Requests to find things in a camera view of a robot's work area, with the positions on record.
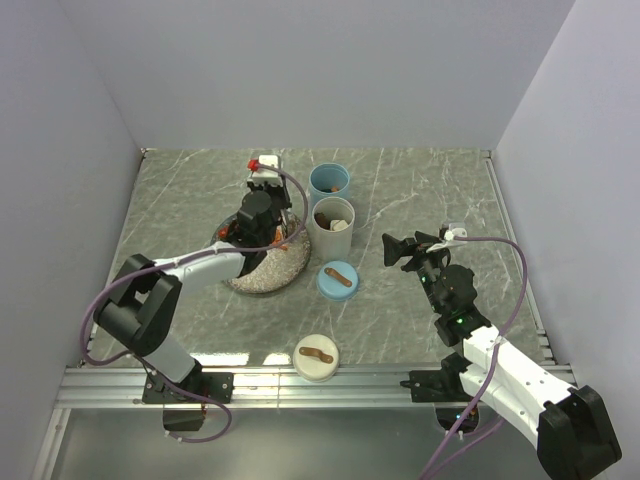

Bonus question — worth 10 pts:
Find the aluminium right side rail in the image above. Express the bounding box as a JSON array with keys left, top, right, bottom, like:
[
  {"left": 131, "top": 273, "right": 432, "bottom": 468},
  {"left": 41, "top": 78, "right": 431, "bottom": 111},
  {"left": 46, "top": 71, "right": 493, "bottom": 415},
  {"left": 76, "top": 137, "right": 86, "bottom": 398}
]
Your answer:
[{"left": 481, "top": 150, "right": 558, "bottom": 367}]

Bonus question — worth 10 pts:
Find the blue cylindrical container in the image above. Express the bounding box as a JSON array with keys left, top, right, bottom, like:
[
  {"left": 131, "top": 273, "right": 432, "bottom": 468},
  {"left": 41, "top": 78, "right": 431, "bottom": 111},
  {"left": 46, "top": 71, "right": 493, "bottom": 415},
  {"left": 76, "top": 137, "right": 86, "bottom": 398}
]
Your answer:
[{"left": 309, "top": 163, "right": 351, "bottom": 208}]

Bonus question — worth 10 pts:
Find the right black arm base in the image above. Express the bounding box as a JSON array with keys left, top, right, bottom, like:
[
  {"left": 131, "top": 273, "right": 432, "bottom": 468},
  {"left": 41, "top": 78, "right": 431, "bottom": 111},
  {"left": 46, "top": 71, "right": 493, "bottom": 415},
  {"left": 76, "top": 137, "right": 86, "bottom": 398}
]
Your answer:
[{"left": 400, "top": 370, "right": 471, "bottom": 431}]

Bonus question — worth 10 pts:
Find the white lid brown handle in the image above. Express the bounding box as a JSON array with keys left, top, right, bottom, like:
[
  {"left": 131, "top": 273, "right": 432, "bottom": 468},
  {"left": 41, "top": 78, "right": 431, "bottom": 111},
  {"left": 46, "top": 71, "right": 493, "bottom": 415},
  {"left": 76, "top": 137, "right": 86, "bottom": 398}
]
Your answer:
[{"left": 293, "top": 334, "right": 340, "bottom": 382}]

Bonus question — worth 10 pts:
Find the blue lid brown handle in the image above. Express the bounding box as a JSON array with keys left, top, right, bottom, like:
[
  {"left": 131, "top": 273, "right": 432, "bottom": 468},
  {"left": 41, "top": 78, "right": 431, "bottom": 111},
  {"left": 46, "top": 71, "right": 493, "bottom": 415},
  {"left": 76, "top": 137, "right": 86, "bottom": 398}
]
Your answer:
[{"left": 316, "top": 261, "right": 359, "bottom": 302}]

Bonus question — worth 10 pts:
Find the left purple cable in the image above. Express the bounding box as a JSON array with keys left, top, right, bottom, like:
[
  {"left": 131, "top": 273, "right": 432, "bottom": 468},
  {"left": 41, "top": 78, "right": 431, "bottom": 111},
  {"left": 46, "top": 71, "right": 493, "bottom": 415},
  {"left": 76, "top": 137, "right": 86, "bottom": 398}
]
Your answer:
[{"left": 79, "top": 167, "right": 310, "bottom": 444}]

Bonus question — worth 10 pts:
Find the white square toast toy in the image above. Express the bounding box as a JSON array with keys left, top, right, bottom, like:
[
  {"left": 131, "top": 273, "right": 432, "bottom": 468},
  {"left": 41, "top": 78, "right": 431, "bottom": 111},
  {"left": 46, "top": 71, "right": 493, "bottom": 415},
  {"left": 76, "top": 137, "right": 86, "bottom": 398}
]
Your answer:
[{"left": 330, "top": 219, "right": 350, "bottom": 232}]

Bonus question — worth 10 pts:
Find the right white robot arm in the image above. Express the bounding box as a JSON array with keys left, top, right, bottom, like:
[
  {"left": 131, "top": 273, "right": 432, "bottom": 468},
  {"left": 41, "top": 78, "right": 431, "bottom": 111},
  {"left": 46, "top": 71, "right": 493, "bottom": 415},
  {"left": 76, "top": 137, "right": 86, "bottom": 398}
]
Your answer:
[{"left": 382, "top": 227, "right": 622, "bottom": 479}]

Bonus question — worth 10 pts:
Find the white cylindrical container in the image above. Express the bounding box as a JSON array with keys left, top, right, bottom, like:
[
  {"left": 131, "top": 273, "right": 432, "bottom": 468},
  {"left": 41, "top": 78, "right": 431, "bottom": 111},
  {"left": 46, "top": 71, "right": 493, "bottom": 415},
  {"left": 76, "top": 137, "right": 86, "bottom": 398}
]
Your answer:
[{"left": 309, "top": 197, "right": 355, "bottom": 261}]

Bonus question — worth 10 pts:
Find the aluminium rail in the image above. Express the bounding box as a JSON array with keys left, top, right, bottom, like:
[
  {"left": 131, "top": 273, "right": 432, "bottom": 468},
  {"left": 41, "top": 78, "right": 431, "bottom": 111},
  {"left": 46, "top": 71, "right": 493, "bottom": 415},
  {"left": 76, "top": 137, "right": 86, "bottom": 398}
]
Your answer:
[
  {"left": 57, "top": 363, "right": 584, "bottom": 410},
  {"left": 481, "top": 150, "right": 558, "bottom": 367}
]

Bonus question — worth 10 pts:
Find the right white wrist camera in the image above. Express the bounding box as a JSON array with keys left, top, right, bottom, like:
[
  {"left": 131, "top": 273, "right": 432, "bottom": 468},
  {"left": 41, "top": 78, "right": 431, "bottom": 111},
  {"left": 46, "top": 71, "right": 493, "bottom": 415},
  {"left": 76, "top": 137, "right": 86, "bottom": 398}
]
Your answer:
[{"left": 426, "top": 222, "right": 468, "bottom": 253}]

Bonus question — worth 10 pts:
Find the speckled grey plate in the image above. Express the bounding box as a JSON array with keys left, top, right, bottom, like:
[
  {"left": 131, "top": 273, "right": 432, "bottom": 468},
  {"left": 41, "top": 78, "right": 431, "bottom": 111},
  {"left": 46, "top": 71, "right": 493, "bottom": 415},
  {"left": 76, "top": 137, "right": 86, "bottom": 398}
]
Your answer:
[{"left": 223, "top": 228, "right": 311, "bottom": 295}]

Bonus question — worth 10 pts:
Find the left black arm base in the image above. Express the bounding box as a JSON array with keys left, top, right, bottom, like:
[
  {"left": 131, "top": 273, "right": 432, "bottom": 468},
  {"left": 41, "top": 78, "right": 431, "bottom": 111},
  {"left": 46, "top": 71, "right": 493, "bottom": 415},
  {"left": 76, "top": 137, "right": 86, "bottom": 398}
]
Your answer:
[{"left": 141, "top": 371, "right": 234, "bottom": 433}]

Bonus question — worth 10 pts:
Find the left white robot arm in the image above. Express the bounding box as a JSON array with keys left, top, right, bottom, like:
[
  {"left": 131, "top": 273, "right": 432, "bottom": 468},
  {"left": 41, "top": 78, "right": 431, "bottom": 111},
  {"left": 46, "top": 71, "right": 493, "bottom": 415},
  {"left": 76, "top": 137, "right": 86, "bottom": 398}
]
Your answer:
[{"left": 91, "top": 176, "right": 291, "bottom": 402}]

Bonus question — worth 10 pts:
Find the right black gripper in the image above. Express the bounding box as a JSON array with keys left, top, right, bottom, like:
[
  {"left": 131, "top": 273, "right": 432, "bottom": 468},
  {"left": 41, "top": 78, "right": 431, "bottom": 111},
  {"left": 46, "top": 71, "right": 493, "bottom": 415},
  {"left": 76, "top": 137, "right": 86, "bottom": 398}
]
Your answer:
[{"left": 382, "top": 231, "right": 451, "bottom": 314}]

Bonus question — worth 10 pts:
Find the aluminium front rail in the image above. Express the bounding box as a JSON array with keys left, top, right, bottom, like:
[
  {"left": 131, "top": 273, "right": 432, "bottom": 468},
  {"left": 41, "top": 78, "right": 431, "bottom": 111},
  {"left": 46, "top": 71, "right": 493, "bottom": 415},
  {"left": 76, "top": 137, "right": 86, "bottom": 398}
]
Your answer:
[{"left": 57, "top": 363, "right": 584, "bottom": 410}]

